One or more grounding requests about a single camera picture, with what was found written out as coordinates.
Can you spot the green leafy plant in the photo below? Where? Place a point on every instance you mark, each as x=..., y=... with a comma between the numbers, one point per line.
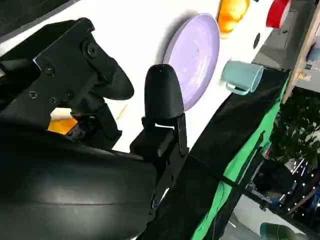
x=297, y=125

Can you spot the red tape roll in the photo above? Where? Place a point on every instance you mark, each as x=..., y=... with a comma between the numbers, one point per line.
x=275, y=15

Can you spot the green cloth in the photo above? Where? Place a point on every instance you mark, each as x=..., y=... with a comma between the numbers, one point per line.
x=272, y=110

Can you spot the dark green round container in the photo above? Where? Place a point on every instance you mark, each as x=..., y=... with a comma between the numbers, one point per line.
x=277, y=232

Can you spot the lilac plate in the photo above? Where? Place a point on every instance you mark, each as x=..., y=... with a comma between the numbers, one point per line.
x=195, y=55

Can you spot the pale green mug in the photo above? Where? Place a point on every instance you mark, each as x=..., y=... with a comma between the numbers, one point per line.
x=237, y=75

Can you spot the black table grommet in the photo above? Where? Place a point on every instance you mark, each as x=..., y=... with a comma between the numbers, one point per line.
x=257, y=40

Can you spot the wooden post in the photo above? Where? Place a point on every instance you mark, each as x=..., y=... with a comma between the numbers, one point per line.
x=300, y=62

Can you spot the orange white toy bread roll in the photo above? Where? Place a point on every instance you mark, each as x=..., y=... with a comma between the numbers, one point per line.
x=61, y=125
x=230, y=15

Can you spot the black cloth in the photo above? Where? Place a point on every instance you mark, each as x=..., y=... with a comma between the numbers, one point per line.
x=212, y=150

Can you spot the black tripod stand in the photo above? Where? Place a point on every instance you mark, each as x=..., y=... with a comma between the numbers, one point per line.
x=256, y=156

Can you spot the small wooden stick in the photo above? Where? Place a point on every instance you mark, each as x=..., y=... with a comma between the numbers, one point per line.
x=122, y=112

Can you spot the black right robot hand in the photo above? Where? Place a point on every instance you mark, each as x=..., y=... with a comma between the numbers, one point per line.
x=62, y=180

